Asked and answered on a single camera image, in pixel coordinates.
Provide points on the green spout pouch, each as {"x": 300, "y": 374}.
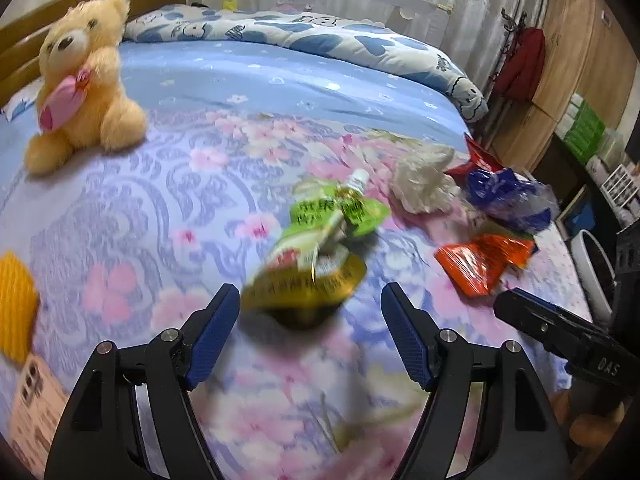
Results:
{"x": 320, "y": 260}

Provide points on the dark wooden coat rack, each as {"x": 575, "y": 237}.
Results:
{"x": 510, "y": 25}

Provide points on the person's right hand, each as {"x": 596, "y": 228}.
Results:
{"x": 595, "y": 430}

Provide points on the yellow foam fruit net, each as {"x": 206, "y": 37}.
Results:
{"x": 17, "y": 305}

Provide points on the pink floral blanket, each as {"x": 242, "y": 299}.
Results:
{"x": 175, "y": 210}

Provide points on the blue snack bag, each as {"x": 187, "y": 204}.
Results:
{"x": 505, "y": 200}

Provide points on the orange snack packet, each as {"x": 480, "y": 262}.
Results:
{"x": 475, "y": 262}

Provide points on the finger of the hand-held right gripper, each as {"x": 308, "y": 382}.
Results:
{"x": 537, "y": 317}

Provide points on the grey patterned curtain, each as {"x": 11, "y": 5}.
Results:
{"x": 480, "y": 10}

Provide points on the yellow teddy bear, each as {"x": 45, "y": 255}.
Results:
{"x": 95, "y": 90}

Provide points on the red jacket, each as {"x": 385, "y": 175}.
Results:
{"x": 522, "y": 65}

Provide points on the wooden wardrobe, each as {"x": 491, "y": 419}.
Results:
{"x": 575, "y": 55}

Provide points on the blue cloud print quilt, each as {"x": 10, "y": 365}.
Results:
{"x": 325, "y": 35}

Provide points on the photo grid frame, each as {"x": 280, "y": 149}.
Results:
{"x": 616, "y": 185}

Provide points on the black glossy cabinet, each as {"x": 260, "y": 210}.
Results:
{"x": 565, "y": 175}

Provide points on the stack of green tissue packs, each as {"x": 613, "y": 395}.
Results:
{"x": 585, "y": 122}

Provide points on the white trash bin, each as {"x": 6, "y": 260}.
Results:
{"x": 592, "y": 270}

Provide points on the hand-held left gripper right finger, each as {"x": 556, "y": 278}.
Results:
{"x": 407, "y": 340}

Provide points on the white tissue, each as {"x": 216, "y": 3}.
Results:
{"x": 422, "y": 180}

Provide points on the light blue bed sheet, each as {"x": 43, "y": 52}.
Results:
{"x": 250, "y": 80}

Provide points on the small blue print pillow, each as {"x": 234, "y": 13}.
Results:
{"x": 20, "y": 102}

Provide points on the red snack bag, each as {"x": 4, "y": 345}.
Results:
{"x": 477, "y": 157}

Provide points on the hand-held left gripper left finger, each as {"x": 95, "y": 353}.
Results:
{"x": 212, "y": 340}

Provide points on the small yellow toy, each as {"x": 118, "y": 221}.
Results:
{"x": 229, "y": 5}

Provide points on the clear plastic wrapped bundle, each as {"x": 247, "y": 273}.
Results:
{"x": 614, "y": 145}

